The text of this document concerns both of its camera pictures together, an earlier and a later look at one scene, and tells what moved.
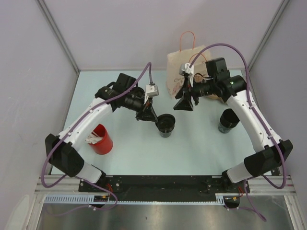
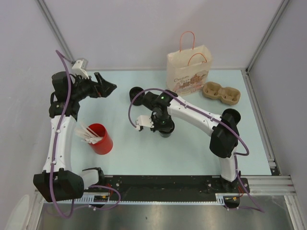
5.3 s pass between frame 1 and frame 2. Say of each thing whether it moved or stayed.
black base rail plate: stayed
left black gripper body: moved
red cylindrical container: stayed
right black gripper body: moved
